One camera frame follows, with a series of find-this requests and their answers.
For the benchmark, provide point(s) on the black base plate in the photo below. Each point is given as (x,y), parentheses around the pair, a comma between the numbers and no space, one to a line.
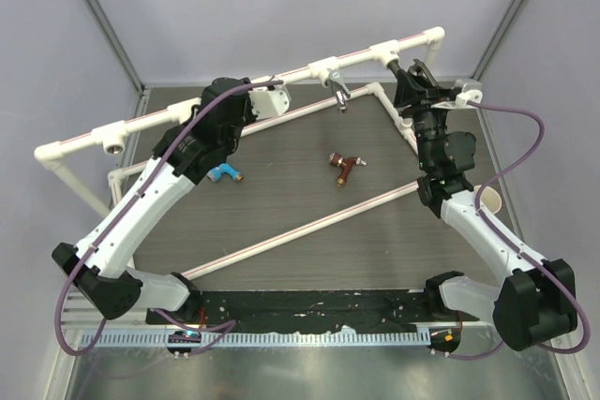
(321,311)

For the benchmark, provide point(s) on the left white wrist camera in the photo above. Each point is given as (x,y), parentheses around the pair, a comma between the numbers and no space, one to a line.
(267,103)

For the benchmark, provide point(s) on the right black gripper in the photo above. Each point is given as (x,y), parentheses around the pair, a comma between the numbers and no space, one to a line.
(410,92)

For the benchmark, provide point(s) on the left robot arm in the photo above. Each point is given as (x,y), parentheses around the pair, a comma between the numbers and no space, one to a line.
(98,264)

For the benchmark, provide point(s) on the chrome faucet on frame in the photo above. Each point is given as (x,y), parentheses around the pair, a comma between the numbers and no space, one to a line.
(340,91)

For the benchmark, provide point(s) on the blue plastic faucet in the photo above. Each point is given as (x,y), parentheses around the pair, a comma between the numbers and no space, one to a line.
(223,169)

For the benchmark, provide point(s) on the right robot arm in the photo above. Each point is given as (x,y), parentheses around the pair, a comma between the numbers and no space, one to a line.
(536,299)

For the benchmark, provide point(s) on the slotted cable duct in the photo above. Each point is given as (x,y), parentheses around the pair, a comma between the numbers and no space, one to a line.
(171,338)

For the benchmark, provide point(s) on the paper cup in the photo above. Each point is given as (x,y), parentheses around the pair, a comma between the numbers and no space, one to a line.
(490,198)

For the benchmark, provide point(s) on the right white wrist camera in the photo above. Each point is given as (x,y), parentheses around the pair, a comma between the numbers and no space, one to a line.
(466,94)

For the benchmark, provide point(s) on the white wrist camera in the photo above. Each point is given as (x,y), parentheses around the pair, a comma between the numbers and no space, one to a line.
(267,103)
(466,94)

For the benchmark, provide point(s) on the white PVC pipe frame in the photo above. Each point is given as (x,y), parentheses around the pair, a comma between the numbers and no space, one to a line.
(306,86)

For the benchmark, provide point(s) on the red-brown faucet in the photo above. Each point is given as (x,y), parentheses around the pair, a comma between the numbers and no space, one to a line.
(346,165)

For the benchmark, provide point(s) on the dark bronze faucet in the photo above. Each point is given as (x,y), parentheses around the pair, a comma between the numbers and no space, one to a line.
(394,67)

